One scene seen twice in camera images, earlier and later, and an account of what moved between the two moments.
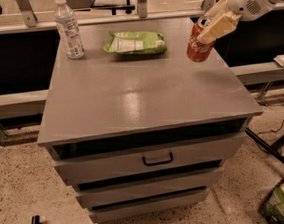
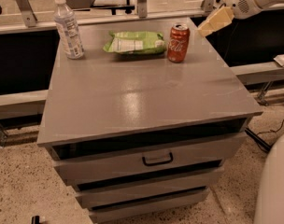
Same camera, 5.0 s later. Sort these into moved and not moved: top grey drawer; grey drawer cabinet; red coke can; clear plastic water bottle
Moved: red coke can
Not moved: top grey drawer; clear plastic water bottle; grey drawer cabinet
